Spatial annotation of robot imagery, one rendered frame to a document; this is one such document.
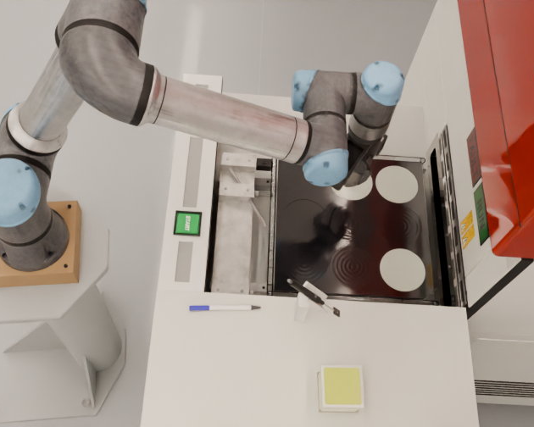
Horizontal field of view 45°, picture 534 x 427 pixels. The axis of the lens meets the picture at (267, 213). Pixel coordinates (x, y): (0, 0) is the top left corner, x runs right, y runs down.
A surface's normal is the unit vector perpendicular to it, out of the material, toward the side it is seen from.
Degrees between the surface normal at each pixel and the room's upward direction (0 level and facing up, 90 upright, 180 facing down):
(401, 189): 0
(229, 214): 0
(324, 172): 88
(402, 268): 0
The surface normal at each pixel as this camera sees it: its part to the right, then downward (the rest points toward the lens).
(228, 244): 0.07, -0.46
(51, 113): -0.12, 0.83
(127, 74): 0.40, -0.15
